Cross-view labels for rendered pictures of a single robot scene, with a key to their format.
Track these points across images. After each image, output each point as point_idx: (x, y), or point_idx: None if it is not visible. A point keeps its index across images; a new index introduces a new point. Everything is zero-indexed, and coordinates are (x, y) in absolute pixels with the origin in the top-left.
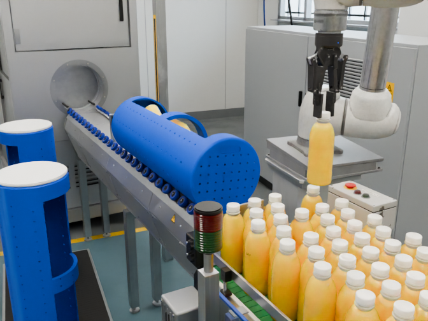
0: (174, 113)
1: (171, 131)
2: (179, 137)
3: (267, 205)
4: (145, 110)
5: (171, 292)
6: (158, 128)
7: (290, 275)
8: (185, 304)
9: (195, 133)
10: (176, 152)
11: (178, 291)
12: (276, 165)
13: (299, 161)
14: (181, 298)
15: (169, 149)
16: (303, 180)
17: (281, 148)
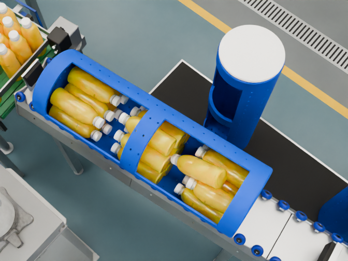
0: (146, 121)
1: (126, 86)
2: (107, 74)
3: (9, 49)
4: (200, 137)
5: (73, 30)
6: (149, 98)
7: None
8: (58, 23)
9: (147, 179)
10: (104, 67)
11: (69, 32)
12: (46, 202)
13: (8, 171)
14: (63, 27)
15: (118, 75)
16: (6, 169)
17: (36, 199)
